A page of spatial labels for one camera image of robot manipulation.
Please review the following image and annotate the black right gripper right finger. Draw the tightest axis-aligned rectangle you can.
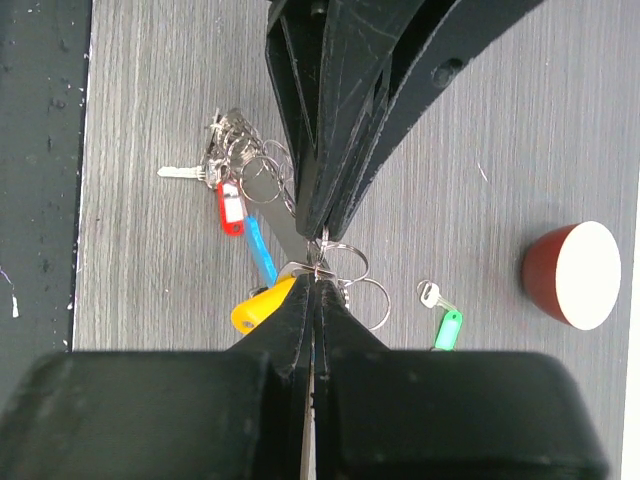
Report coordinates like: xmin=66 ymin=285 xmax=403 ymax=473
xmin=313 ymin=281 xmax=609 ymax=479

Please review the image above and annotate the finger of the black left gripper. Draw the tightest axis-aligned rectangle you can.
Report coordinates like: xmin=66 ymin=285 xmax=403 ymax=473
xmin=327 ymin=1 xmax=539 ymax=240
xmin=266 ymin=1 xmax=429 ymax=240

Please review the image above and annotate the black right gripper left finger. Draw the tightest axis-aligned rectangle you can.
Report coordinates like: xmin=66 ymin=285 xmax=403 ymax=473
xmin=1 ymin=276 xmax=314 ymax=479

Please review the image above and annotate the yellow tag key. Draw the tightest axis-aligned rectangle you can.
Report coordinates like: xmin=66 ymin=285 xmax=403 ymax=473
xmin=231 ymin=261 xmax=341 ymax=335

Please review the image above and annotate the green tag key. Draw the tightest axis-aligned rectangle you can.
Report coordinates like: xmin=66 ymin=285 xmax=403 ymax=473
xmin=417 ymin=280 xmax=464 ymax=351

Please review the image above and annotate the red key tag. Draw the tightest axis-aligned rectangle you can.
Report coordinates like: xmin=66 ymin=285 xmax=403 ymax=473
xmin=217 ymin=181 xmax=245 ymax=237

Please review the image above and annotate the red bowl white inside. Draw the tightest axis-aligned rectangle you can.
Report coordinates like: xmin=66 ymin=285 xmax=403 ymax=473
xmin=521 ymin=221 xmax=622 ymax=331

